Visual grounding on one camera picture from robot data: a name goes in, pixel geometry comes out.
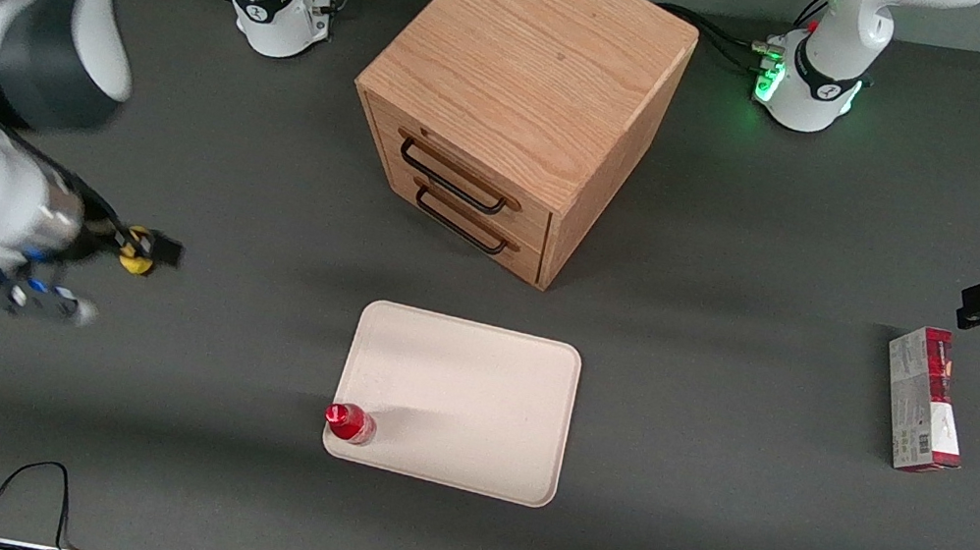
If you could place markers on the red and white carton box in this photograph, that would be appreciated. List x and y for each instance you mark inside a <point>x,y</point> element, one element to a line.
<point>924,400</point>

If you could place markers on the cream rectangular tray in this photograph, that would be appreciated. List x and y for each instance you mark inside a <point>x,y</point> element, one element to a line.
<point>470,391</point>

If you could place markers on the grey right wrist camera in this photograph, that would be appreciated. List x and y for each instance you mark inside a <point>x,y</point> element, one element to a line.
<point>38,299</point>

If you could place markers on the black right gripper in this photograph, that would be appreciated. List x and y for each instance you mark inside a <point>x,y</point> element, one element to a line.
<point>98,235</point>

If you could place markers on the yellow lemon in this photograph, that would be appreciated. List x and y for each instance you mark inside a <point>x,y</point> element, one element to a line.
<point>136,266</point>

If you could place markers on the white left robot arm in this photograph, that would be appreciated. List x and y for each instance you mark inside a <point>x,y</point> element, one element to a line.
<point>829,33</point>

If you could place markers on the wooden drawer cabinet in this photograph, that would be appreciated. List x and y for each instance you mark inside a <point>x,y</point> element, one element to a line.
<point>530,93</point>

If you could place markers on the red coke bottle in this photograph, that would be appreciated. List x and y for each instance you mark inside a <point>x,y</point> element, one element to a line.
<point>349,423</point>

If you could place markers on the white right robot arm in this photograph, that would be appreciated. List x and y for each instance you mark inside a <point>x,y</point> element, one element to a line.
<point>45,21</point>

